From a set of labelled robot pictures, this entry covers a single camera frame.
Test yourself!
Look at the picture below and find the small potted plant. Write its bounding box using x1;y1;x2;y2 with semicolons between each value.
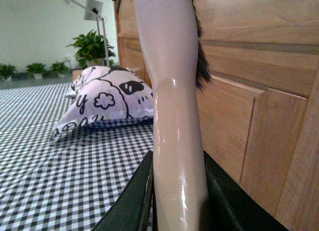
0;63;16;81
26;63;46;79
50;61;71;77

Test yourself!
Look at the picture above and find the wooden bed headboard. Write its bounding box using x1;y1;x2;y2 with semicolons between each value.
114;0;319;231

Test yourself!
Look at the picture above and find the grey hand brush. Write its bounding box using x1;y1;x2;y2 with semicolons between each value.
134;0;208;231

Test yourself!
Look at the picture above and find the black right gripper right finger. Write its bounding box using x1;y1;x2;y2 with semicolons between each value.
204;152;287;231

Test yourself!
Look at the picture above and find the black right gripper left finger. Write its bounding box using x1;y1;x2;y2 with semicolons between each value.
93;151;153;231

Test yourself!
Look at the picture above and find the white floor lamp stand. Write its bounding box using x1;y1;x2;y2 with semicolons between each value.
64;0;110;66

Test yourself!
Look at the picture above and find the large potted green plant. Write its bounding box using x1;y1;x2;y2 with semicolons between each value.
67;30;106;69

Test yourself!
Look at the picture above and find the cartoon print pillow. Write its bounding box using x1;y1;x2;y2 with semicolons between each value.
51;66;154;140

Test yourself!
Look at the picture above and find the black white checkered bedsheet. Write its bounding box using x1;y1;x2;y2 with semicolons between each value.
0;83;153;231

